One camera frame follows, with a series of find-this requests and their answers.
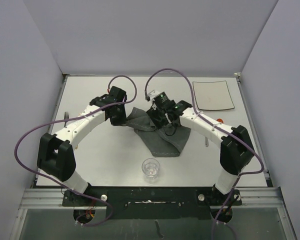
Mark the white rectangular plate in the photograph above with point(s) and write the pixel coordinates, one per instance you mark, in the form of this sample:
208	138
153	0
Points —
212	96

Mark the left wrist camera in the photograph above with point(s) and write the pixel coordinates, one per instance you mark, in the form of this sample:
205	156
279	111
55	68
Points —
114	95

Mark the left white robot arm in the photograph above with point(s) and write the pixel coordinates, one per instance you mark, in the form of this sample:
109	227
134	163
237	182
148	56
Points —
56	151

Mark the grey cloth placemat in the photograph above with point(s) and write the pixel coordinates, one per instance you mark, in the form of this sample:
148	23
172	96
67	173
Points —
162	143

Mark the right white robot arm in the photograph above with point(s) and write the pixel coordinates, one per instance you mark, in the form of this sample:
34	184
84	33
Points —
234	142

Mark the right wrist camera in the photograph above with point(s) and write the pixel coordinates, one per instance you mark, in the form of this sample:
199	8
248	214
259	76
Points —
159	100

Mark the black plastic fork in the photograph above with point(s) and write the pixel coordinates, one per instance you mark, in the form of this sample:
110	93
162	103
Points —
66	116

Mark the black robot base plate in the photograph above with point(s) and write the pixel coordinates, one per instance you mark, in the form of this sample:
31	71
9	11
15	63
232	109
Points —
164	211

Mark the aluminium frame rail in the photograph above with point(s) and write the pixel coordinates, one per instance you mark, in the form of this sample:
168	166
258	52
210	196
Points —
48	198

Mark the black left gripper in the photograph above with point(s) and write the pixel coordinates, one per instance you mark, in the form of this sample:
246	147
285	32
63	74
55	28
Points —
122	121

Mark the silver table knife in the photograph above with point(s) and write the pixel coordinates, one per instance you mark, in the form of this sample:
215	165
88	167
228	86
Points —
206	142

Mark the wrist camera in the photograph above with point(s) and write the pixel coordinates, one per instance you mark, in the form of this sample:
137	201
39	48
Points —
159	100
114	95

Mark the clear plastic cup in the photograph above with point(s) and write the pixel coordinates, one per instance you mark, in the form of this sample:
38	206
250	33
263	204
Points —
151	169

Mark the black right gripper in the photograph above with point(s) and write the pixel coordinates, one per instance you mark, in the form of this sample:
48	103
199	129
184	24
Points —
154	112

